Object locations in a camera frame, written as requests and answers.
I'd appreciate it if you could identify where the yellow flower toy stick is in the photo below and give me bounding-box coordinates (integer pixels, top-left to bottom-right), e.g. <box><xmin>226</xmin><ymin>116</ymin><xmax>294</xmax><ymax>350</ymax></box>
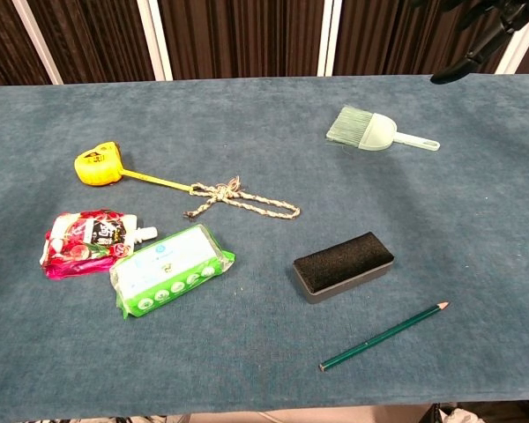
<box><xmin>73</xmin><ymin>140</ymin><xmax>194</xmax><ymax>194</ymax></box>

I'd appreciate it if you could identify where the green wet wipes pack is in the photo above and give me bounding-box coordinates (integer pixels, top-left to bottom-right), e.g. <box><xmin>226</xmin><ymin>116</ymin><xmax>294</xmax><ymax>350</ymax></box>
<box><xmin>108</xmin><ymin>223</ymin><xmax>237</xmax><ymax>319</ymax></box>

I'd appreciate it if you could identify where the white frame post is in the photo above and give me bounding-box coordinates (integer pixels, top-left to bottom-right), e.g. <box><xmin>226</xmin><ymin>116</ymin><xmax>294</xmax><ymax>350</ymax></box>
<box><xmin>136</xmin><ymin>0</ymin><xmax>174</xmax><ymax>82</ymax></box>
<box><xmin>316</xmin><ymin>0</ymin><xmax>346</xmax><ymax>78</ymax></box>
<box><xmin>11</xmin><ymin>0</ymin><xmax>64</xmax><ymax>85</ymax></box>
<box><xmin>495</xmin><ymin>15</ymin><xmax>529</xmax><ymax>75</ymax></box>

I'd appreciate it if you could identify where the red drink pouch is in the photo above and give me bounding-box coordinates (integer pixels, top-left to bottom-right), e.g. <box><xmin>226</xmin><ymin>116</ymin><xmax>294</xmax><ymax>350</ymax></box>
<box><xmin>39</xmin><ymin>209</ymin><xmax>159</xmax><ymax>280</ymax></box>

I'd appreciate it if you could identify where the blue table cloth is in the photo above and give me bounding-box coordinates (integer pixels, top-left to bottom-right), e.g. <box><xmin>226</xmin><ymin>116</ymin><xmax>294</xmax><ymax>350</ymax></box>
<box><xmin>0</xmin><ymin>73</ymin><xmax>529</xmax><ymax>422</ymax></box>

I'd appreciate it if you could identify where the mint green hand brush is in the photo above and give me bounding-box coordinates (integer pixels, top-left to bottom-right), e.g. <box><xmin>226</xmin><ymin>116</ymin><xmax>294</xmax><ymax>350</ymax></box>
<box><xmin>325</xmin><ymin>104</ymin><xmax>441</xmax><ymax>153</ymax></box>

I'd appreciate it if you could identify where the green pencil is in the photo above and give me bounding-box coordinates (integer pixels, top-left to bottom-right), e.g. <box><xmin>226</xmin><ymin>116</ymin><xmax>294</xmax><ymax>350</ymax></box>
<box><xmin>318</xmin><ymin>301</ymin><xmax>451</xmax><ymax>372</ymax></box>

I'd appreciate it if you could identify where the beige braided rope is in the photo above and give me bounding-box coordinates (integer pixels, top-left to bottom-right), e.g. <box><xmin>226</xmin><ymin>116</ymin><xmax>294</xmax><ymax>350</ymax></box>
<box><xmin>183</xmin><ymin>175</ymin><xmax>302</xmax><ymax>220</ymax></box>

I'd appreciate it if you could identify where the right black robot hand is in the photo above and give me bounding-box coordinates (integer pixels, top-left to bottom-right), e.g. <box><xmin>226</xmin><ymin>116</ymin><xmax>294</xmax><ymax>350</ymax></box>
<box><xmin>407</xmin><ymin>0</ymin><xmax>529</xmax><ymax>85</ymax></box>

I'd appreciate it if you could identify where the dark pleated curtain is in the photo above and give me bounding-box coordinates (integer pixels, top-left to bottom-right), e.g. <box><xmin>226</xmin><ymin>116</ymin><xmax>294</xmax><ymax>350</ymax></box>
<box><xmin>0</xmin><ymin>0</ymin><xmax>529</xmax><ymax>87</ymax></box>

